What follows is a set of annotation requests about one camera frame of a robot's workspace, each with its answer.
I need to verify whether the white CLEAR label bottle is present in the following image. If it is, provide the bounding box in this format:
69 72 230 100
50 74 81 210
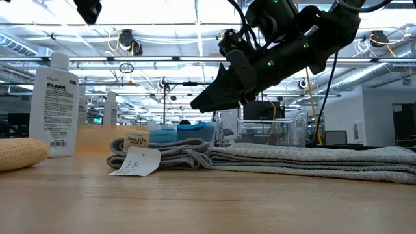
103 90 119 127
28 51 80 159
77 86 89 127

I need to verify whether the black ceiling cable reel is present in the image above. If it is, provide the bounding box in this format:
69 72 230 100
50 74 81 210
117 29 144 57
369 29 390 49

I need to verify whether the dark doorway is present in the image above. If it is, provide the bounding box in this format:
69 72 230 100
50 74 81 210
392 103 416 148

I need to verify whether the clear plastic bin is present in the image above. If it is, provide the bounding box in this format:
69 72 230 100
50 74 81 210
214 111 309 148

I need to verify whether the yellow hanging cord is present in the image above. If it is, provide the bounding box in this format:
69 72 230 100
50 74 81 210
304 66 324 146

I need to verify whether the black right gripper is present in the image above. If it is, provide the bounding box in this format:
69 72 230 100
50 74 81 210
190 31 298 114

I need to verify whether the long ceiling light bar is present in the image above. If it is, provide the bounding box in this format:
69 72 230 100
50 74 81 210
0 55 416 64

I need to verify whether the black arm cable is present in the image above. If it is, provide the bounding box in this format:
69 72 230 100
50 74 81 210
313 50 339 146

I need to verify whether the yellow waffle cloth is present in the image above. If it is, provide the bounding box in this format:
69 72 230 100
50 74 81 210
0 137 50 172

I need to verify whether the black metal frame rig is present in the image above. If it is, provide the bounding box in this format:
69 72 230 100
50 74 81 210
162 81 215 125

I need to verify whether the silver ventilation duct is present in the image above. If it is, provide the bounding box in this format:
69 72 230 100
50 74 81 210
331 62 393 92
0 32 42 57

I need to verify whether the dark grey microfiber cloth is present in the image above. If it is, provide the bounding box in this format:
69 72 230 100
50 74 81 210
106 137 213 170

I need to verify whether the beige Suuds label card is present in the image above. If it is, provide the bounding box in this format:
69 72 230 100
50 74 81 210
123 131 151 152

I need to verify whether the black monitor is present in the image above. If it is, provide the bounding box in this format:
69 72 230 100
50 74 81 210
242 100 282 121

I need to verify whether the grey monitor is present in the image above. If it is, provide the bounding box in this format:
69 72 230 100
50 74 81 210
324 129 348 146

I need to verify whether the white handwritten paper tag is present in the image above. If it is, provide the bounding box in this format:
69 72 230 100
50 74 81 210
109 146 162 177

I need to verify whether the frosted translucent bin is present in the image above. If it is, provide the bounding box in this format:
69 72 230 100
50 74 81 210
148 122 217 147

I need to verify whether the light grey cloth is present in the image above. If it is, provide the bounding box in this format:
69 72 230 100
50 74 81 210
204 142 416 185

